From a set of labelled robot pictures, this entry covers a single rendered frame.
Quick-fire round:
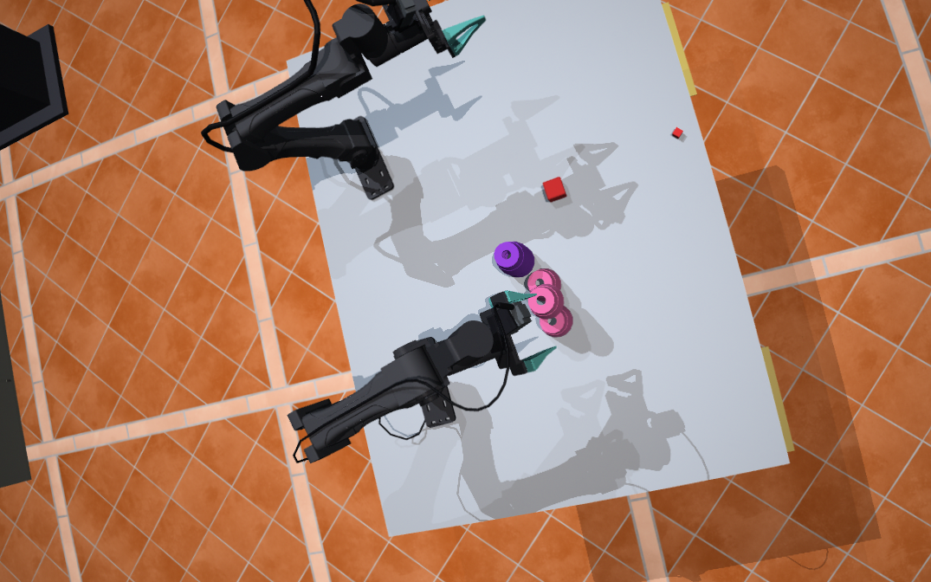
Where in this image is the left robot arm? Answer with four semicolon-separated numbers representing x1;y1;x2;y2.
216;3;401;200

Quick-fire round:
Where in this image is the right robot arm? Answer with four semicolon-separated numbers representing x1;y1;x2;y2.
287;320;494;463

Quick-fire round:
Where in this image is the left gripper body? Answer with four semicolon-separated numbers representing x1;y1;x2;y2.
382;0;455;58

